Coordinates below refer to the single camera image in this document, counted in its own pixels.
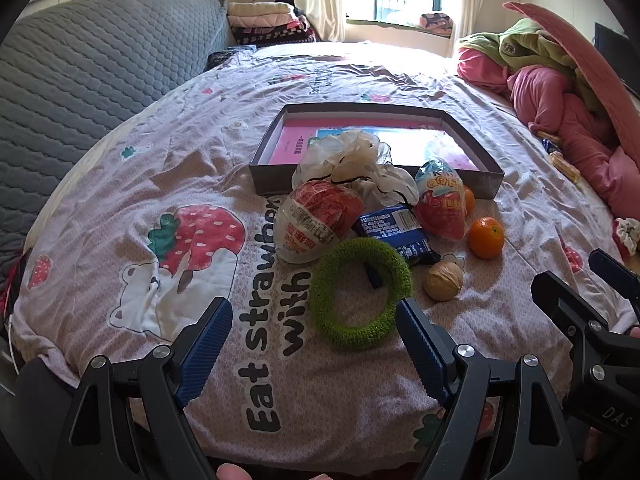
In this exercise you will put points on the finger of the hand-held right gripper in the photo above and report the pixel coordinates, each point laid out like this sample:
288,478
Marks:
607,265
552,287

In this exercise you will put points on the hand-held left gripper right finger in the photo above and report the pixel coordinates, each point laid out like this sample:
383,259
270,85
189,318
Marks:
420,350

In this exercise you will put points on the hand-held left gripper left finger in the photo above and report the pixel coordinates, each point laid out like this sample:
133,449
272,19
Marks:
207,350

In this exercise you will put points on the walnut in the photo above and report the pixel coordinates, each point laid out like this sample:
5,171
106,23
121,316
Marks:
444,281

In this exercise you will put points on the orange mandarin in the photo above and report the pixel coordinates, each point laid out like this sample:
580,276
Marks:
469,199
485,237

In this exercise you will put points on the blue cookie packet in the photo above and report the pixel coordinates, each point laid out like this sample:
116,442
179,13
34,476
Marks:
390,222

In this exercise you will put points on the blue-topped egg-shaped toy packet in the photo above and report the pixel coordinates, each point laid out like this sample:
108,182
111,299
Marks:
440,205

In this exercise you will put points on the red egg-shaped snack packet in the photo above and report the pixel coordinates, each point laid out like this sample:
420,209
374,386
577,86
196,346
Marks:
310,220

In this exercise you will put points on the shallow cardboard box tray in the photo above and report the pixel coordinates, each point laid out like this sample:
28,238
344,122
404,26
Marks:
270,175

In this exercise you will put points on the sheer cream scrunchie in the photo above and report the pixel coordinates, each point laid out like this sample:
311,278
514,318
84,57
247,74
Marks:
350,160

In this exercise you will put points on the person's right hand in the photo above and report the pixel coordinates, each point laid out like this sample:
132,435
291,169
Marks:
594,445

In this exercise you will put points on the person's left hand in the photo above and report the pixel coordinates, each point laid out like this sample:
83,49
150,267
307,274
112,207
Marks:
232,472

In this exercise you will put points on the white and red scrunchie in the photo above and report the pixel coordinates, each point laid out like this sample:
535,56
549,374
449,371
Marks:
627,235

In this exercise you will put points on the yellow corn snack packet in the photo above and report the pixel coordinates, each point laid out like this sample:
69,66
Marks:
565,166

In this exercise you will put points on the small blue snack packet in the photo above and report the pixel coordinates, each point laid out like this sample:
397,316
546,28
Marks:
551,146

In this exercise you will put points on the orange snack packet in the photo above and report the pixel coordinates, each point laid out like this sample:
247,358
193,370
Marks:
547,136

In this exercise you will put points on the pink quilted cover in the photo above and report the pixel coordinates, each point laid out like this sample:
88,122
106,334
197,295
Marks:
600,80

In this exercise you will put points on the pink strawberry printed bedsheet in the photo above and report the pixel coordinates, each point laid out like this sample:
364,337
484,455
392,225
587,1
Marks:
150,160

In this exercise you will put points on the black television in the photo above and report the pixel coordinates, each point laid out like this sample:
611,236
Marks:
612,47

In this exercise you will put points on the green blanket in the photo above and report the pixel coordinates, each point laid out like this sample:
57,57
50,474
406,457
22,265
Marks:
530,40

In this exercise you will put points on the orange patterned cushion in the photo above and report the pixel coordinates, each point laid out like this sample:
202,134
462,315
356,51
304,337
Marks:
437,24

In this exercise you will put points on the dark blue cloth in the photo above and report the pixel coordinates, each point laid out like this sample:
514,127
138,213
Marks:
227,56

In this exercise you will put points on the grey quilted headboard cover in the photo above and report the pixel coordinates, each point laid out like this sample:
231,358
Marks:
75,85

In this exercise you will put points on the dark checked folded blanket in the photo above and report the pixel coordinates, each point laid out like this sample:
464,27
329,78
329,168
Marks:
275,36

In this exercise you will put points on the pink folded blanket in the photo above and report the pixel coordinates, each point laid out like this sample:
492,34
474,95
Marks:
265,21

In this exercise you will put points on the cream folded blanket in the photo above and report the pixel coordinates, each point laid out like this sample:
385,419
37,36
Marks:
260,9

